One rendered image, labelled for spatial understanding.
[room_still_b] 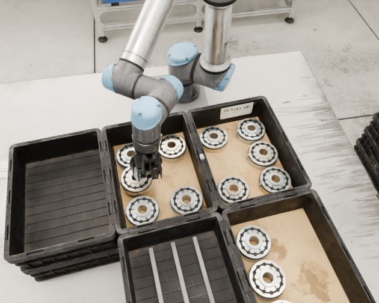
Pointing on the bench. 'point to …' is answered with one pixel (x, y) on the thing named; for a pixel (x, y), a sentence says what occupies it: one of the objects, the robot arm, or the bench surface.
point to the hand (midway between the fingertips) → (146, 175)
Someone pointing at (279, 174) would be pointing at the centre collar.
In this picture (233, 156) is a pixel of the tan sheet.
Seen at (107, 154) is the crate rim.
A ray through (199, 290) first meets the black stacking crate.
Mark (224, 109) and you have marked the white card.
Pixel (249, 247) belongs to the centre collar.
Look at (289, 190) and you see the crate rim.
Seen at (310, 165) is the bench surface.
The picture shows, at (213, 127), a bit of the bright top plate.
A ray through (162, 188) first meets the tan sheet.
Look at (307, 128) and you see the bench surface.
